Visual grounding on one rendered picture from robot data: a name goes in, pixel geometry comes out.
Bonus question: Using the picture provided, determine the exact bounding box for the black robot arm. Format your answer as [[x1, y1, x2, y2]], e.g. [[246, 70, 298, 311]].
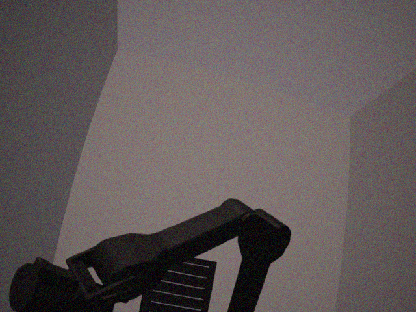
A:
[[9, 198, 291, 312]]

